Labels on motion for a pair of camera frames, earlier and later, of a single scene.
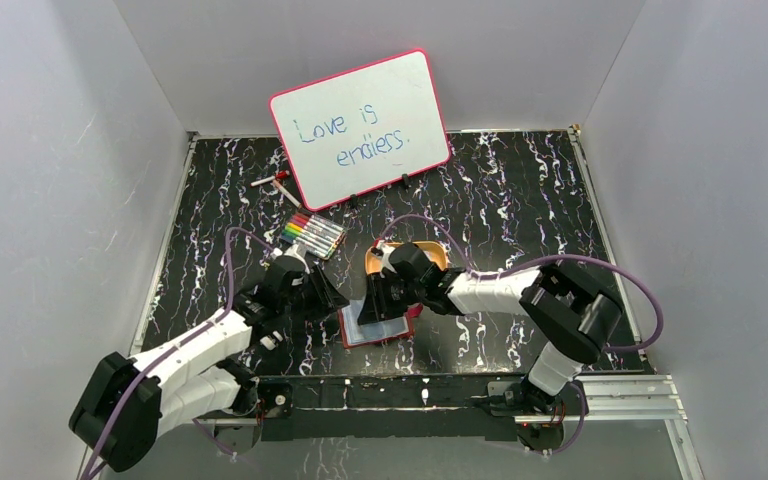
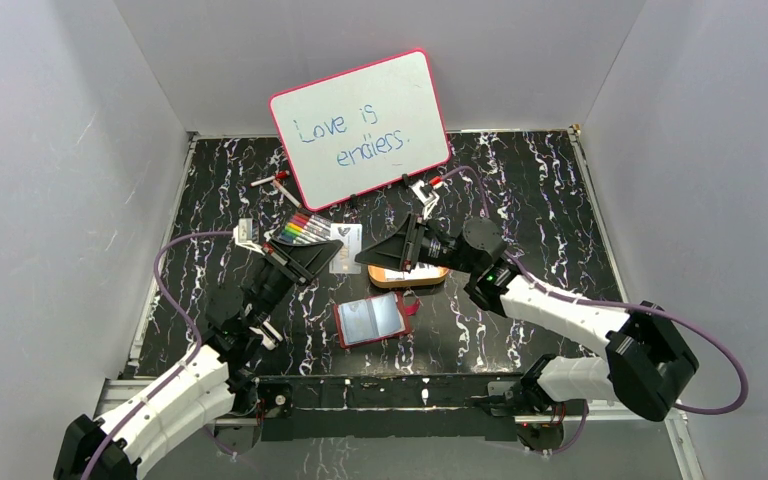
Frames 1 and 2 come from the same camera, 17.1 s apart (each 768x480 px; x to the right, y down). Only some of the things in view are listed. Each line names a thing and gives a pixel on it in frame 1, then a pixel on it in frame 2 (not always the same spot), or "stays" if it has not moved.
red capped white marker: (282, 174) stays
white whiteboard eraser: (270, 341) stays
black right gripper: (377, 305) → (395, 251)
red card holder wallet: (354, 333) stays
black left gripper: (317, 289) → (293, 265)
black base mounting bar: (383, 406) stays
